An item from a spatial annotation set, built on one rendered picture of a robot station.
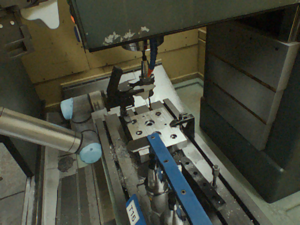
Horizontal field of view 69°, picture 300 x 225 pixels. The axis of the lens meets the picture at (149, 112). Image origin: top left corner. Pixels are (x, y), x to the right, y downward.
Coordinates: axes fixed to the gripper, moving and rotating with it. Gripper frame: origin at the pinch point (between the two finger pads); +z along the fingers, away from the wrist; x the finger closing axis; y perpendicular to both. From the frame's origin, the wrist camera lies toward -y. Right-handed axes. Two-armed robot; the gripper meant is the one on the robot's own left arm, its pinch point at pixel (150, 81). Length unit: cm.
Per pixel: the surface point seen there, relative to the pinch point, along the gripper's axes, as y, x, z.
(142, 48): -17.0, 7.4, -3.3
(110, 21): -33.0, 32.5, -15.7
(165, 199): 6.9, 45.9, -13.4
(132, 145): 6.9, 24.3, -15.5
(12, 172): 128, -117, -127
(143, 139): 6.9, 23.3, -11.7
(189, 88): 71, -89, 65
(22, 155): 33, -20, -65
